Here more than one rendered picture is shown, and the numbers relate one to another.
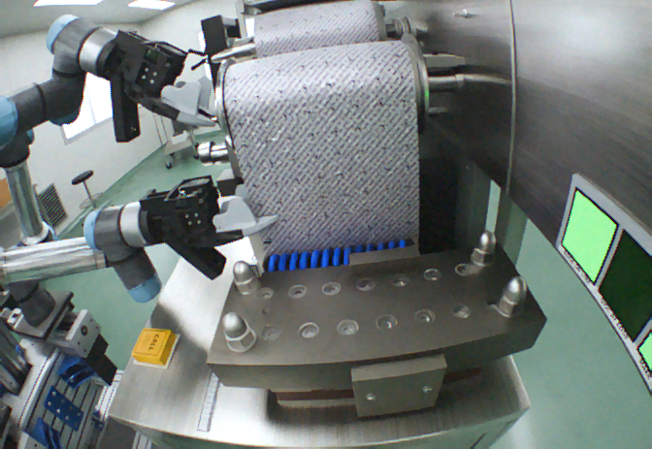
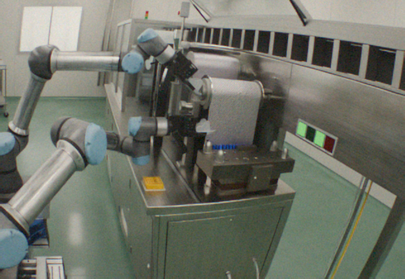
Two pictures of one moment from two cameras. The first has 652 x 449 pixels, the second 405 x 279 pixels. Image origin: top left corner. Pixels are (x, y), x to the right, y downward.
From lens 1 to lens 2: 102 cm
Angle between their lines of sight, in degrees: 29
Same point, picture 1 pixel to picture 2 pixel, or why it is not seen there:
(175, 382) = (173, 193)
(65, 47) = (155, 45)
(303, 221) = (221, 133)
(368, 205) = (240, 130)
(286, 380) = (233, 173)
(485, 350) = (280, 167)
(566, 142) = (297, 112)
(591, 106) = (302, 105)
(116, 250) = (147, 135)
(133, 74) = (183, 69)
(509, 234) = not seen: hidden behind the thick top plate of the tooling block
